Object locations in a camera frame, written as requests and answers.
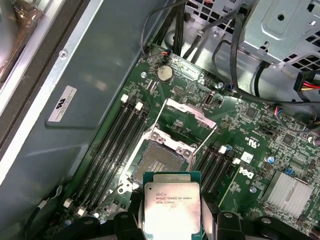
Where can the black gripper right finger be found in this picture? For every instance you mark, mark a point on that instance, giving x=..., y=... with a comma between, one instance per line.
x=227, y=227

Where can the white board sticker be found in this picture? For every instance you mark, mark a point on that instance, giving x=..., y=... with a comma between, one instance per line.
x=247, y=157

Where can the round coin battery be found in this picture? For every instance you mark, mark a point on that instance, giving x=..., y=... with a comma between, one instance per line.
x=164, y=73

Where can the silver internal USB port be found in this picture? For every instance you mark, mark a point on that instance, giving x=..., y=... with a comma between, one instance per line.
x=209, y=100

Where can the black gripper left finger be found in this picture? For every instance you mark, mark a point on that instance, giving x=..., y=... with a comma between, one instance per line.
x=125, y=227

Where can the grey metal drive cage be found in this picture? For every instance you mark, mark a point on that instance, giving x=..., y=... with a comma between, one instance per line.
x=275, y=25

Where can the green motherboard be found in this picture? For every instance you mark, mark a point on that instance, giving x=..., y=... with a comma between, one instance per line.
x=250, y=120

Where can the white case wall label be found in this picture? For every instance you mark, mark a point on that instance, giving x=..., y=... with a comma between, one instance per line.
x=62, y=103

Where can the silver CPU chip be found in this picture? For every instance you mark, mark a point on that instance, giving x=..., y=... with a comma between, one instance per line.
x=172, y=207

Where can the metal socket cover frame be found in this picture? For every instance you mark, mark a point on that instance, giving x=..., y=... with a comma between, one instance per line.
x=191, y=112

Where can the black PC case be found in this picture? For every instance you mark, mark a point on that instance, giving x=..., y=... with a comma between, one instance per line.
x=87, y=75

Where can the silver finned heatsink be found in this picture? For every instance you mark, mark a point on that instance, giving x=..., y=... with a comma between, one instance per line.
x=287, y=193

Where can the black RAM slot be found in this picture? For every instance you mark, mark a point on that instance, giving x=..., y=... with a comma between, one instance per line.
x=215, y=167
x=102, y=155
x=109, y=159
x=223, y=172
x=95, y=150
x=116, y=165
x=208, y=162

